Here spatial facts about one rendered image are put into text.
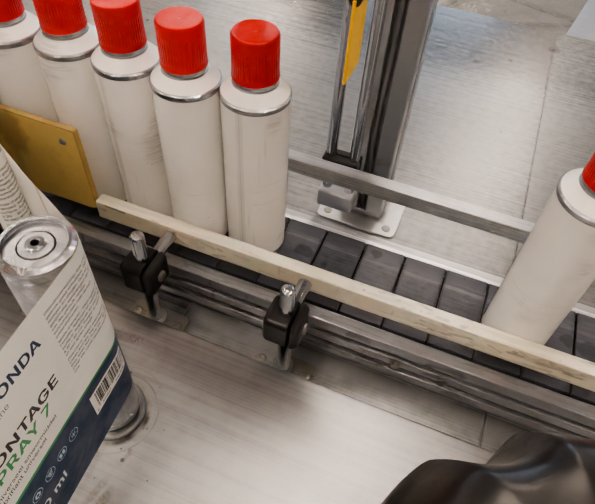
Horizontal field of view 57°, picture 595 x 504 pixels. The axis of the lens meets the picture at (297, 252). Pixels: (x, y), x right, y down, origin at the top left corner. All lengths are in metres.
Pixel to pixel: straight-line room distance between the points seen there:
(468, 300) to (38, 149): 0.39
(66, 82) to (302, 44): 0.49
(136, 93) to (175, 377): 0.21
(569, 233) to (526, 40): 0.66
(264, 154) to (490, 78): 0.53
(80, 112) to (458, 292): 0.35
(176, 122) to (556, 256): 0.28
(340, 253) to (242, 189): 0.12
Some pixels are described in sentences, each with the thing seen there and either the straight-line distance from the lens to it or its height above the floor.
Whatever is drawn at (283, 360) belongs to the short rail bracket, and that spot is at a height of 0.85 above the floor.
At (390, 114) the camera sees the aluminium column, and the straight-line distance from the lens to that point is 0.53.
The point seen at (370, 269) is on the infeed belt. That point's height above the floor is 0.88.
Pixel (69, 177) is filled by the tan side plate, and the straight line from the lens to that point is 0.53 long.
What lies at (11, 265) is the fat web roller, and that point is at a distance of 0.28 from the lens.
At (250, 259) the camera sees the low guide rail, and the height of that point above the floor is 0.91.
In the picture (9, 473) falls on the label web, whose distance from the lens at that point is 0.31.
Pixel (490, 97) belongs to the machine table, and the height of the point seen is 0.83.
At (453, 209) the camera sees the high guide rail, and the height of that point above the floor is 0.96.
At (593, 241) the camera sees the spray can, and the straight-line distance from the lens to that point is 0.38.
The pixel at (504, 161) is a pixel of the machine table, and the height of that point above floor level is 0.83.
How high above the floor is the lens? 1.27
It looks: 50 degrees down
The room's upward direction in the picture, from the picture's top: 5 degrees clockwise
